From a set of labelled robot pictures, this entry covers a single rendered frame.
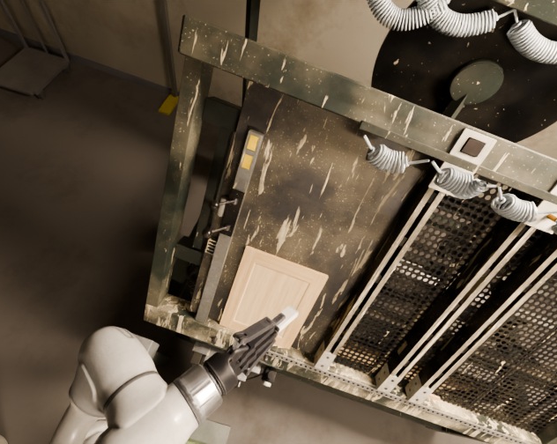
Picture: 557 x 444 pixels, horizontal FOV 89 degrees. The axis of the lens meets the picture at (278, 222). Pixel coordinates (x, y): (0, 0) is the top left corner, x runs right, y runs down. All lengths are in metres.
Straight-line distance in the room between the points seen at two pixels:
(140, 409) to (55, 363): 2.04
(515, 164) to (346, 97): 0.54
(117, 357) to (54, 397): 1.95
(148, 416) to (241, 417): 1.86
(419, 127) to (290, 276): 0.74
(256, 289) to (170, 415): 0.83
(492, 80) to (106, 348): 1.51
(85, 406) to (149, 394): 0.13
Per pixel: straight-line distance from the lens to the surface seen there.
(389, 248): 1.13
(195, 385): 0.61
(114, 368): 0.65
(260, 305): 1.39
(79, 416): 0.73
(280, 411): 2.47
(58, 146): 3.49
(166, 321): 1.60
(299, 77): 0.92
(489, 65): 1.45
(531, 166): 1.14
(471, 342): 1.55
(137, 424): 0.60
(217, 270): 1.29
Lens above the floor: 2.41
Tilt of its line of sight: 59 degrees down
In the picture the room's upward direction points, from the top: 23 degrees clockwise
